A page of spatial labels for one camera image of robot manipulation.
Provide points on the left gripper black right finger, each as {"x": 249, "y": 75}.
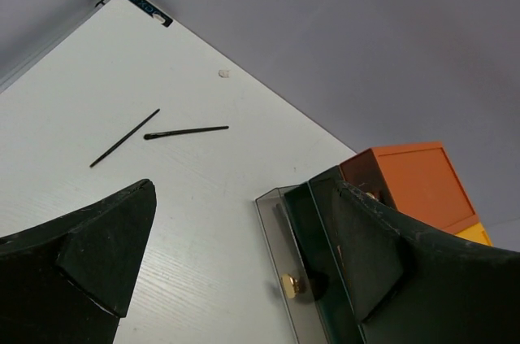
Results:
{"x": 411, "y": 283}

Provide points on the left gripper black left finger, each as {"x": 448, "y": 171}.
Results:
{"x": 71, "y": 279}

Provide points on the clear wide bottom drawer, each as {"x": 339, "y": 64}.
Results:
{"x": 292, "y": 282}

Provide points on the thin black makeup brush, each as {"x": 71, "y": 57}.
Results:
{"x": 152, "y": 136}

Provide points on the long thin black stick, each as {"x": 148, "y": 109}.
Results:
{"x": 124, "y": 138}

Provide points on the yellow drawer box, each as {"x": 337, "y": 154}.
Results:
{"x": 476, "y": 233}

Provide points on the dark orange drawer box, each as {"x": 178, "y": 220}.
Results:
{"x": 417, "y": 180}

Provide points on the dark grey drawer box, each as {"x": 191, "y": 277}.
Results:
{"x": 309, "y": 209}

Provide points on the small beige scrap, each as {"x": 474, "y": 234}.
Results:
{"x": 224, "y": 73}

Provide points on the blue label sticker left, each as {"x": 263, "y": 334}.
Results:
{"x": 152, "y": 11}

